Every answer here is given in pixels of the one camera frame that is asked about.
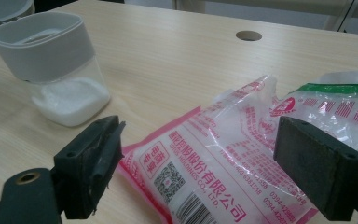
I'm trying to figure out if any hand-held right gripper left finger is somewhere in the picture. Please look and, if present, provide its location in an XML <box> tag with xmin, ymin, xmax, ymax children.
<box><xmin>53</xmin><ymin>115</ymin><xmax>127</xmax><ymax>220</ymax></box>

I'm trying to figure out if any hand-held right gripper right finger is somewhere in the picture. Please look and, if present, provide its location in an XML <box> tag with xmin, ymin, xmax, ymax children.
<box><xmin>273</xmin><ymin>115</ymin><xmax>358</xmax><ymax>222</ymax></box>

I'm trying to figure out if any pink and white plastic bag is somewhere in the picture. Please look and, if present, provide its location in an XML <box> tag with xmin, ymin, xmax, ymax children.
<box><xmin>116</xmin><ymin>69</ymin><xmax>358</xmax><ymax>224</ymax></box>

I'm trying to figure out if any clear container with white lid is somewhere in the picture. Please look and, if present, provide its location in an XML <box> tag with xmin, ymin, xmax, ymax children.
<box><xmin>0</xmin><ymin>0</ymin><xmax>112</xmax><ymax>128</ymax></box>

